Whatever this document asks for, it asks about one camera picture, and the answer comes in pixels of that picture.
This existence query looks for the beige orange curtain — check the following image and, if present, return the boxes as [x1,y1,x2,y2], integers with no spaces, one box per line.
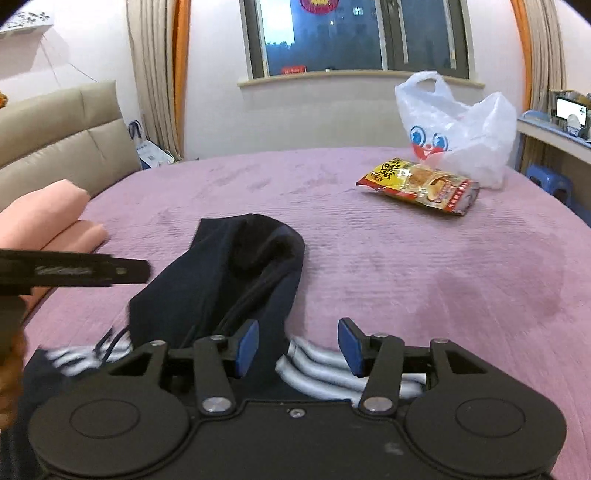
[510,0,563,112]
[126,0,193,161]

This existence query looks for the white air conditioner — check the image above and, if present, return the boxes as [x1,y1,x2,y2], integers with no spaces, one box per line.
[0,8,57,38]

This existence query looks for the navy blue garment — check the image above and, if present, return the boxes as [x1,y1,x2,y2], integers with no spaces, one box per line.
[23,213,426,408]

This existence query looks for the small desk screen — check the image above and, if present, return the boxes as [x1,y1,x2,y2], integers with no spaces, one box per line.
[556,96,590,126]

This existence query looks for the white printed plastic bag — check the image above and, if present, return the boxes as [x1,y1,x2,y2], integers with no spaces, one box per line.
[394,70,518,190]

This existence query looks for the yellow red snack packet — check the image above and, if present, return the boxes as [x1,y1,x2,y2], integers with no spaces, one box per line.
[355,157,481,217]

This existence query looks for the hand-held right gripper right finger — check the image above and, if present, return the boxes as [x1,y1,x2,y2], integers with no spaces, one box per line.
[338,318,488,414]

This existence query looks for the dark framed window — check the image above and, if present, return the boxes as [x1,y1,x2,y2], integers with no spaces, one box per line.
[239,0,472,80]

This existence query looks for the folded pink quilt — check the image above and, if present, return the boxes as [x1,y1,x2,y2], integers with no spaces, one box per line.
[0,180,110,319]

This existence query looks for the light blue desk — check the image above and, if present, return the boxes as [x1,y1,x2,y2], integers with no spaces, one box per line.
[516,110,591,163]

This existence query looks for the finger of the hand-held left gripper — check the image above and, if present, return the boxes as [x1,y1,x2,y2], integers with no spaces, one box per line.
[0,249,151,296]

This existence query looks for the beige padded headboard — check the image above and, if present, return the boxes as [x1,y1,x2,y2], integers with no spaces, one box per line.
[0,80,142,214]

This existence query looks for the white windowsill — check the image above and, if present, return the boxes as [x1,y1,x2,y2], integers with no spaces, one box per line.
[237,71,486,94]

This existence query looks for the blue plastic stool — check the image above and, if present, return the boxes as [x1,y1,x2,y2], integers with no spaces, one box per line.
[525,163,574,205]

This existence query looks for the white blue paper bag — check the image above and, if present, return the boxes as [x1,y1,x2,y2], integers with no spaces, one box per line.
[128,119,176,171]

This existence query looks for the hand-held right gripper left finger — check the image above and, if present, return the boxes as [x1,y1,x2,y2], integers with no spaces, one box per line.
[110,319,259,414]

